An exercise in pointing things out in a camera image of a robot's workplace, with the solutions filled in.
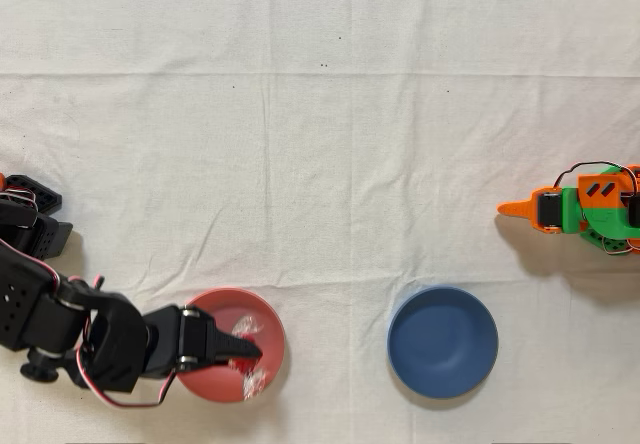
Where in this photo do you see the black arm gripper cable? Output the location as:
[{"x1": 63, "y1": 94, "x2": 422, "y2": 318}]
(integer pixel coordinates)
[{"x1": 74, "y1": 348, "x2": 177, "y2": 410}]

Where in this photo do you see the red candy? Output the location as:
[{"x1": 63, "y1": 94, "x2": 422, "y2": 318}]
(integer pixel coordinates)
[{"x1": 227, "y1": 313, "x2": 272, "y2": 401}]

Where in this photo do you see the orange arm gripper cable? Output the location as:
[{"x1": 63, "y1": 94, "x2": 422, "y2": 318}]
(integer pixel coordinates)
[{"x1": 552, "y1": 161, "x2": 640, "y2": 196}]

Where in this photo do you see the white tablecloth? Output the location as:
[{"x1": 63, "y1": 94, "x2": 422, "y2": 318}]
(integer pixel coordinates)
[{"x1": 0, "y1": 0, "x2": 640, "y2": 444}]

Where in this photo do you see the red bowl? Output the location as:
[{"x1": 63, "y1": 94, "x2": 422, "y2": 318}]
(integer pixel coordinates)
[{"x1": 175, "y1": 286, "x2": 287, "y2": 404}]

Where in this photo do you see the blue bowl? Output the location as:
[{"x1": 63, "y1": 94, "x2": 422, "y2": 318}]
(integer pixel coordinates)
[{"x1": 386, "y1": 284, "x2": 500, "y2": 399}]

